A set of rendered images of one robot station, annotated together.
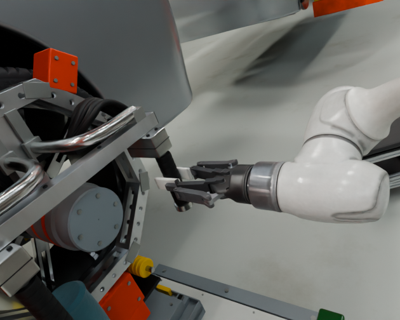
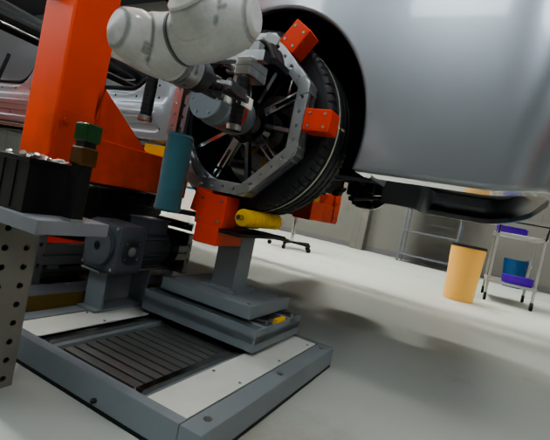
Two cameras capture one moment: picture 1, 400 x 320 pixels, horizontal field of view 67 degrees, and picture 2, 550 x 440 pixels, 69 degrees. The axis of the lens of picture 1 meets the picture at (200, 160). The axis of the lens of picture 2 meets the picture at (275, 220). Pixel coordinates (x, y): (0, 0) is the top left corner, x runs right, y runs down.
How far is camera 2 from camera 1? 1.29 m
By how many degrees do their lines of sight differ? 77
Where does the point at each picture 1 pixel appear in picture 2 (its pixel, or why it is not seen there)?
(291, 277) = not seen: outside the picture
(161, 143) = (242, 64)
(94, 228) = (200, 100)
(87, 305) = (175, 141)
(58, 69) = (292, 32)
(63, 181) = not seen: hidden behind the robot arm
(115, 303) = (207, 201)
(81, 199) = not seen: hidden behind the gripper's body
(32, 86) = (270, 36)
